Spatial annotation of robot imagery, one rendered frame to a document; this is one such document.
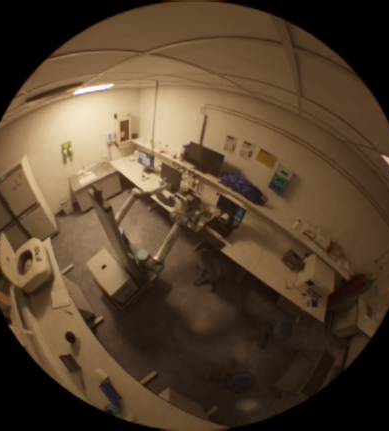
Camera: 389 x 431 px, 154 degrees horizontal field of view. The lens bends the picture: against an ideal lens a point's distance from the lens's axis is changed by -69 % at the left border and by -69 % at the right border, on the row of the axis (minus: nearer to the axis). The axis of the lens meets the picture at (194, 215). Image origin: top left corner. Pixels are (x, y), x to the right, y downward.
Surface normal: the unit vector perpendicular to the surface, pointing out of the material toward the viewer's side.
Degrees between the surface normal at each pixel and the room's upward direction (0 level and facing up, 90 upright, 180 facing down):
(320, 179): 90
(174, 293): 0
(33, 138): 90
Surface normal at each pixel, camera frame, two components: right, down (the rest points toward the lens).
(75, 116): 0.76, 0.55
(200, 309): 0.16, -0.68
